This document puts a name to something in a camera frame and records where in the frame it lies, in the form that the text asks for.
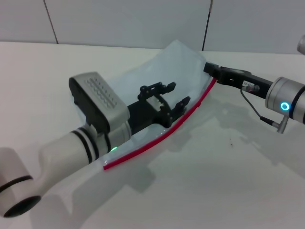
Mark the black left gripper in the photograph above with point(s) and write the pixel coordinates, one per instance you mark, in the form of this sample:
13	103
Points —
147	114

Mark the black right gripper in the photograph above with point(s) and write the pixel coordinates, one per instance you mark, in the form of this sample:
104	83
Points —
240	78

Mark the clear document bag red zipper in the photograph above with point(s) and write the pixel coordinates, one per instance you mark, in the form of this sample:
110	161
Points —
171	66

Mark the grey black wrist camera box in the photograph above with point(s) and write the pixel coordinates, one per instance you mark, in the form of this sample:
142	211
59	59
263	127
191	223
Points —
102	97

